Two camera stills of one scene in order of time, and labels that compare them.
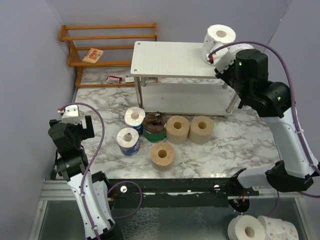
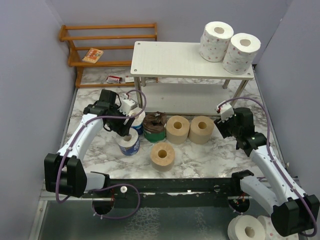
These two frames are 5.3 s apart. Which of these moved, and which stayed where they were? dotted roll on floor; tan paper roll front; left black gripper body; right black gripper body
Moved: left black gripper body; right black gripper body
Stayed: tan paper roll front; dotted roll on floor
